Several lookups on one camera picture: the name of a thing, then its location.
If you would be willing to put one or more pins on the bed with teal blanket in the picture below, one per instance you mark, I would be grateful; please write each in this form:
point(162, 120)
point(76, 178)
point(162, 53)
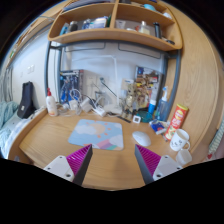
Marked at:
point(8, 116)

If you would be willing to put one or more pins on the black bag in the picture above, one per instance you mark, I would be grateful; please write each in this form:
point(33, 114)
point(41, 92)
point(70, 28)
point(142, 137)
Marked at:
point(26, 100)

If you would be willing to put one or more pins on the blue spray bottle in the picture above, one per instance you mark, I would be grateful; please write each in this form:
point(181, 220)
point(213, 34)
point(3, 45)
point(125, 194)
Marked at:
point(163, 108)

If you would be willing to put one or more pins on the small translucent white cup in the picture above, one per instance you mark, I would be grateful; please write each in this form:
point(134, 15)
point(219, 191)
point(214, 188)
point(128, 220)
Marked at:
point(184, 157)

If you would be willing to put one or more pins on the small white square clock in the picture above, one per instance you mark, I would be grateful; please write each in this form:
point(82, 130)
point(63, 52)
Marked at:
point(136, 119)

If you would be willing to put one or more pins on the teal round bowl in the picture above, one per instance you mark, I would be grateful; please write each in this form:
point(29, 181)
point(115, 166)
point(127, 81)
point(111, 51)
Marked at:
point(145, 116)

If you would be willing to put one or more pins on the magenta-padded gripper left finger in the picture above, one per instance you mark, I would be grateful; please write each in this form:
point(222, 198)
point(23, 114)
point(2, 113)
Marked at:
point(60, 166)

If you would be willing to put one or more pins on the colourful printed box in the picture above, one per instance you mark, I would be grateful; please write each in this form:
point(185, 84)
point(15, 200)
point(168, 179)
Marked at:
point(150, 80)

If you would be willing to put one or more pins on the blue and white can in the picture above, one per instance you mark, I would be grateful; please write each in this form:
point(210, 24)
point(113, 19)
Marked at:
point(152, 107)

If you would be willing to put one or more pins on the white socket with green plug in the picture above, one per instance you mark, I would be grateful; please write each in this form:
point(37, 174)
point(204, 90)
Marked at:
point(102, 81)

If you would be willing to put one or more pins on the red chips can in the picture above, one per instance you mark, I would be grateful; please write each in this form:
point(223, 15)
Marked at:
point(176, 121)

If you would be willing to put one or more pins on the wooden shelf unit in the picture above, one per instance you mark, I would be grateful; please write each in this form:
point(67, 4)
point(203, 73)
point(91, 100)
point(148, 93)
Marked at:
point(110, 35)

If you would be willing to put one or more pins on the white bottle with red cap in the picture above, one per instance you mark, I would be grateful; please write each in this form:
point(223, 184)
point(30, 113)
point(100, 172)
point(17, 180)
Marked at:
point(51, 105)

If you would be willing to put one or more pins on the pastel sky print mouse pad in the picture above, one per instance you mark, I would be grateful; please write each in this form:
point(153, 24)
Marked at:
point(96, 133)

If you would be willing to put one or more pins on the blue model kit box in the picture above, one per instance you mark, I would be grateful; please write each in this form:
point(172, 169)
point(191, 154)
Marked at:
point(70, 85)

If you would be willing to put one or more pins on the white mug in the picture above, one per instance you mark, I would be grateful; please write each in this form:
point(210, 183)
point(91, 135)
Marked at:
point(178, 140)

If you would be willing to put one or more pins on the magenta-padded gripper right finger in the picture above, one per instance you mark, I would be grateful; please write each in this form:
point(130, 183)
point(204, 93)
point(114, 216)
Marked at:
point(165, 165)

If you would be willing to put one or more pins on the white power strip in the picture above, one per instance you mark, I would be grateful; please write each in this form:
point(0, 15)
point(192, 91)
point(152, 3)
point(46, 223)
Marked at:
point(100, 112)

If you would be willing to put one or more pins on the tan robot model figure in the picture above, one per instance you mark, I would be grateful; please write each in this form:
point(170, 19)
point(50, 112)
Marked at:
point(130, 98)

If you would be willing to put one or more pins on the white wall switch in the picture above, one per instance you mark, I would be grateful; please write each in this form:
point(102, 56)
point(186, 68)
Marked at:
point(31, 69)

